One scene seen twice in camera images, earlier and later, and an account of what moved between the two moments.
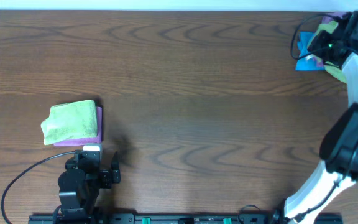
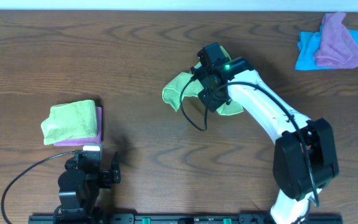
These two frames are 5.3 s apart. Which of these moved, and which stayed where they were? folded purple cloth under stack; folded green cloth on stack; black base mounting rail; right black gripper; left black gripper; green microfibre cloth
Moved: green microfibre cloth; right black gripper
Stayed: black base mounting rail; folded green cloth on stack; folded purple cloth under stack; left black gripper
